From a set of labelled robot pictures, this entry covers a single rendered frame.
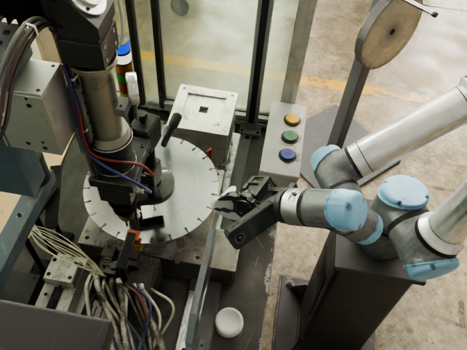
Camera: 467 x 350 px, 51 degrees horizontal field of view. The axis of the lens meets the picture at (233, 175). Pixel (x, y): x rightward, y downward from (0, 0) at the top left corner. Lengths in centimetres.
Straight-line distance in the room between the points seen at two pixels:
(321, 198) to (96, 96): 43
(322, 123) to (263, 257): 149
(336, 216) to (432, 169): 187
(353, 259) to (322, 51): 203
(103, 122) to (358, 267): 85
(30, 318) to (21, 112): 56
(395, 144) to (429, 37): 260
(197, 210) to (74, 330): 100
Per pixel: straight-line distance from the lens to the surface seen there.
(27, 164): 86
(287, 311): 209
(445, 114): 104
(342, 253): 139
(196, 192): 120
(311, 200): 91
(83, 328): 18
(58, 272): 120
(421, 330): 223
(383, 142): 103
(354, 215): 89
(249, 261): 133
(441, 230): 117
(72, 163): 156
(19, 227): 109
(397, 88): 310
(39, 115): 72
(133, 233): 111
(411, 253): 122
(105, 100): 75
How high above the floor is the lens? 192
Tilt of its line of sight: 52 degrees down
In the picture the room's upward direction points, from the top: 5 degrees clockwise
